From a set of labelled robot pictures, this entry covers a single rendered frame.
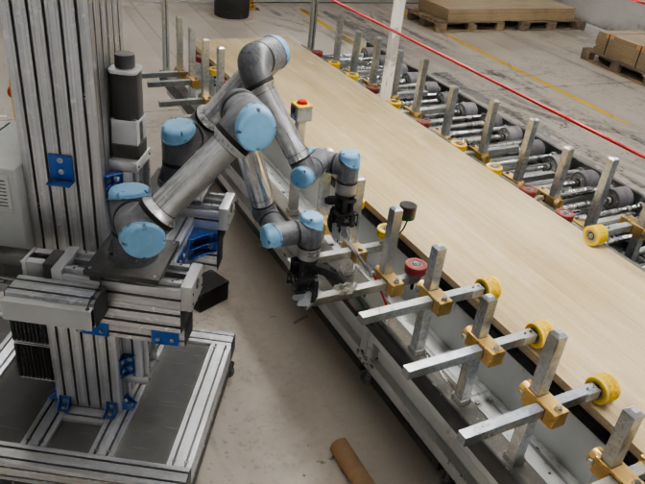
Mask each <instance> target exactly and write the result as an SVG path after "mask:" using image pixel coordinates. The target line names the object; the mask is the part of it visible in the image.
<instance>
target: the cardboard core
mask: <svg viewBox="0 0 645 484"><path fill-rule="evenodd" d="M330 451H331V452H332V454H333V456H334V457H335V459H336V460H337V462H338V464H339V465H340V467H341V468H342V470H343V471H344V473H345V475H346V477H347V478H348V480H349V482H350V483H351V484H375V482H374V481H373V479H372V478H371V476H370V474H369V473H368V471H367V470H366V468H365V467H364V465H363V464H362V462H361V461H360V459H359V458H358V456H357V455H356V453H355V452H354V450H353V449H352V447H351V446H350V444H349V442H348V441H347V439H346V438H340V439H338V440H336V441H334V442H333V443H332V445H331V446H330Z"/></svg>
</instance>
